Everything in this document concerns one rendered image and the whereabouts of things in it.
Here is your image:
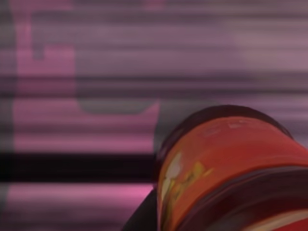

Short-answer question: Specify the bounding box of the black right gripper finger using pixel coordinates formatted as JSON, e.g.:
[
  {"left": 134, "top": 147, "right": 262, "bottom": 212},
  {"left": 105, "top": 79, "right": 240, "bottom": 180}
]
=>
[{"left": 120, "top": 189, "right": 162, "bottom": 231}]

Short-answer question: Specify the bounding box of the red orange cylindrical can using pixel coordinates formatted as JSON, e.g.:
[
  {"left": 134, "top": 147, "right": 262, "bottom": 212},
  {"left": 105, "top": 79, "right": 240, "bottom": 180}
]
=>
[{"left": 154, "top": 104, "right": 308, "bottom": 231}]

